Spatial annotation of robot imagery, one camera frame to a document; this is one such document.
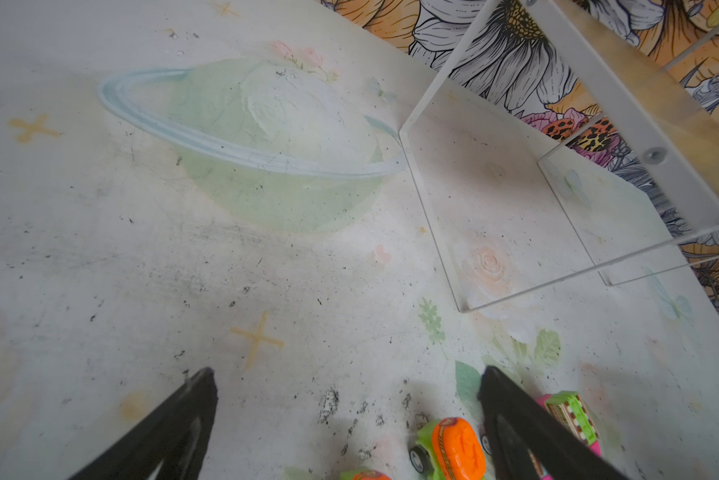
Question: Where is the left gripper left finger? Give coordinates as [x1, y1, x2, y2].
[72, 367, 219, 479]

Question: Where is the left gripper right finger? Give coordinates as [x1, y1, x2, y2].
[477, 366, 625, 479]

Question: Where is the green orange toy truck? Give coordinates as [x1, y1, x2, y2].
[339, 468, 391, 480]
[409, 417, 487, 480]

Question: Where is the pink toy truck blue top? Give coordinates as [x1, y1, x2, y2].
[537, 391, 601, 457]

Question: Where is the two-tier bamboo white shelf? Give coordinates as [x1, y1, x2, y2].
[403, 1, 719, 312]

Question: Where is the green orange toy truck leftmost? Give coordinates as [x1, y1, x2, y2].
[339, 468, 391, 480]

